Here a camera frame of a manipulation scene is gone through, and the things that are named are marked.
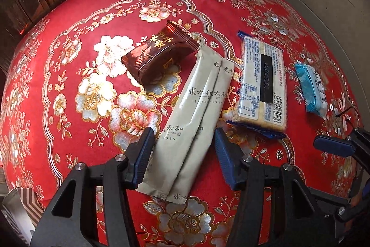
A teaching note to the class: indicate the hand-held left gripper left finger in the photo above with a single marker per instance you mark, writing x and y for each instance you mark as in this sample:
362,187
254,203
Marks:
144,154

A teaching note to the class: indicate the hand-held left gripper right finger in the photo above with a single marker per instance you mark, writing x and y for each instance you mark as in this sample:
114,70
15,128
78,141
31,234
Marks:
224,160

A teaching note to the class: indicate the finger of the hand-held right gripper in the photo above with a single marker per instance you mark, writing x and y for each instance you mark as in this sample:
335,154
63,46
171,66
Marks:
332,144
342,210

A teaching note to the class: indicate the beige stick packet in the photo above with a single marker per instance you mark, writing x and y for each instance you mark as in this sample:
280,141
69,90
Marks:
185,108
202,137

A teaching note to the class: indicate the small blue snack packet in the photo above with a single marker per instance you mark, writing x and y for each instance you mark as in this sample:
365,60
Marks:
310,90

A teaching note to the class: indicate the striped cardboard box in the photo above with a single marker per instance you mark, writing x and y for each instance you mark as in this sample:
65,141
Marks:
26,200

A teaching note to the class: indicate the blue edged cracker packet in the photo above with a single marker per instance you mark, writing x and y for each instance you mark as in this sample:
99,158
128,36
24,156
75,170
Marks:
260,85

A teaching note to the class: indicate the brown snack packet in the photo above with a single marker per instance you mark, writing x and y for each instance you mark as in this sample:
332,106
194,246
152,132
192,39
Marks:
156,56

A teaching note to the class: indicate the red floral tablecloth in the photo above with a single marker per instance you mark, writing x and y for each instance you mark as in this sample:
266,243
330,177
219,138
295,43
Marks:
86,33

